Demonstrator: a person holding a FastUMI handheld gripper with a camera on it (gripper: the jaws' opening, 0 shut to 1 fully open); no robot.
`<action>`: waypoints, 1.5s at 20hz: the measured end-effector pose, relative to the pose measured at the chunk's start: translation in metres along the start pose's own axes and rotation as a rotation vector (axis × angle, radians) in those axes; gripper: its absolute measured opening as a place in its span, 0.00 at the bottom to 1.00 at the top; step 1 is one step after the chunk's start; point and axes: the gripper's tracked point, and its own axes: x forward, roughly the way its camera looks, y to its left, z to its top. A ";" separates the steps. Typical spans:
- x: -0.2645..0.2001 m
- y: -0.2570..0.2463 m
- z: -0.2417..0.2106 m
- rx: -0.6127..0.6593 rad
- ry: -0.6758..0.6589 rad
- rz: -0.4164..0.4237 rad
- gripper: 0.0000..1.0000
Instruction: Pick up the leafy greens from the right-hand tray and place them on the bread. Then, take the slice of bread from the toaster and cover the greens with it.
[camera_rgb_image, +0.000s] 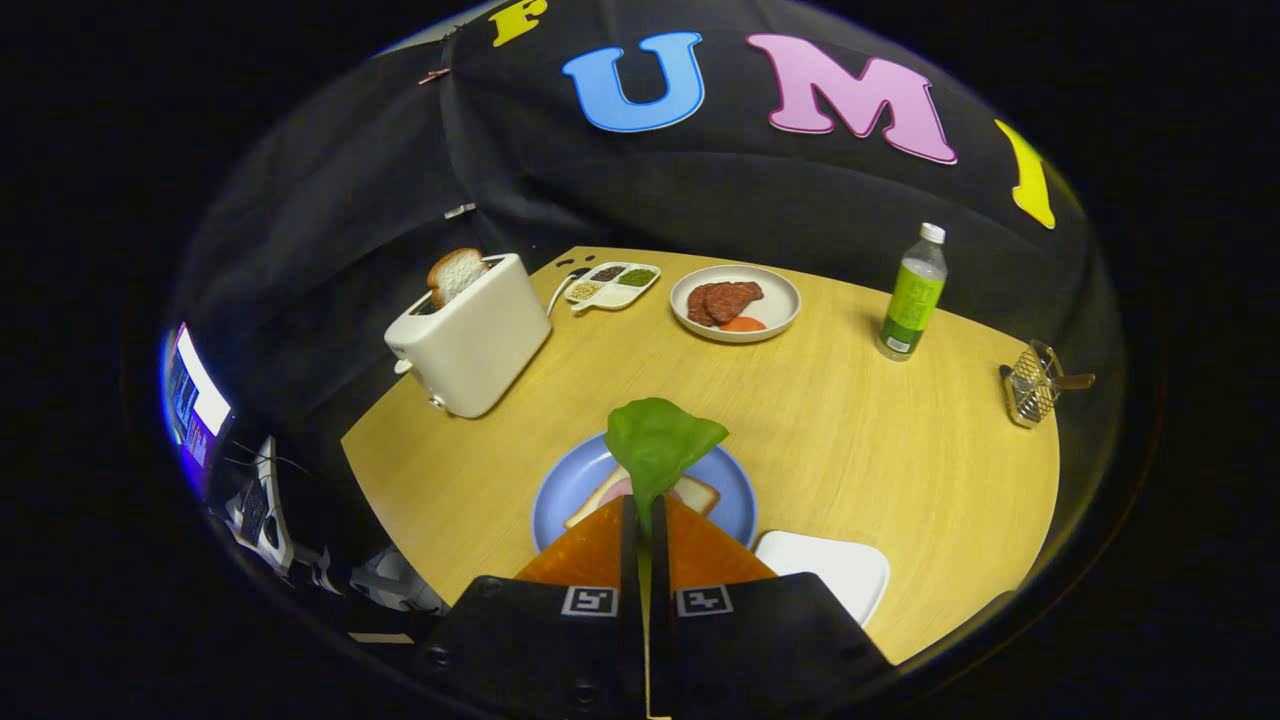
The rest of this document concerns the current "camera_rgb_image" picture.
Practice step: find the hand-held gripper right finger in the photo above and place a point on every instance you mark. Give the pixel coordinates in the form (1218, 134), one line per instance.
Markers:
(658, 570)

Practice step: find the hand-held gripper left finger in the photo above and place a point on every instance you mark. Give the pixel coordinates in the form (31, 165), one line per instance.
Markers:
(630, 570)

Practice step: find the green lettuce leaf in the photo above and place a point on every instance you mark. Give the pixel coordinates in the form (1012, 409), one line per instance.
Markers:
(655, 440)

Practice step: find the crusty white bread slice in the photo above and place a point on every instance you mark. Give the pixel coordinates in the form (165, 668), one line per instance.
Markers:
(455, 275)

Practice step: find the pink ham slice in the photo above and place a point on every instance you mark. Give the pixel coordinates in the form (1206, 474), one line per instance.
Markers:
(620, 490)

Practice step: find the blue round plate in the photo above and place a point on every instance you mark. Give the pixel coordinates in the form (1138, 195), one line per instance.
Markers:
(570, 490)

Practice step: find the white square plate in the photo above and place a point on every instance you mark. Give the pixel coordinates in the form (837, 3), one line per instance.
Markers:
(830, 570)

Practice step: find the red tomato slice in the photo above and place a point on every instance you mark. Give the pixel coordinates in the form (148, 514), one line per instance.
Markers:
(742, 324)

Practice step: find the brown meat patty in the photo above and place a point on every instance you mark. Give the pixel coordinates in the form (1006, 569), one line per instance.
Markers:
(696, 305)
(735, 298)

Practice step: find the divided white condiment tray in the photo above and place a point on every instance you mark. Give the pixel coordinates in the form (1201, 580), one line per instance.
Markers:
(615, 295)

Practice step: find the white toaster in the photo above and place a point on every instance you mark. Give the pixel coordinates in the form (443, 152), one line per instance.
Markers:
(475, 340)

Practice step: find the round white plate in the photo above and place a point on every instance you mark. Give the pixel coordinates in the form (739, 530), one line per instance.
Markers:
(780, 300)

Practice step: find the green label water bottle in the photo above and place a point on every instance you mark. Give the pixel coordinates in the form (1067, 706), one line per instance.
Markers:
(912, 300)

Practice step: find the white device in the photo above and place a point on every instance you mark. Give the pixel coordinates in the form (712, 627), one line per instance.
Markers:
(265, 500)

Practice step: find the black backdrop cloth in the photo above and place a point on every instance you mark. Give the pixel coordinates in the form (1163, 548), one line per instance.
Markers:
(700, 190)

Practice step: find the small white clip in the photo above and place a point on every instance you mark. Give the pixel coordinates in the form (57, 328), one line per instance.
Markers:
(460, 210)

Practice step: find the computer monitor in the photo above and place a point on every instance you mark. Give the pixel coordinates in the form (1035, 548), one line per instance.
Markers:
(195, 400)

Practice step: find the orange spring clamp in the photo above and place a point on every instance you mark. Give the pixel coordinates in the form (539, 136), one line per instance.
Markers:
(434, 76)

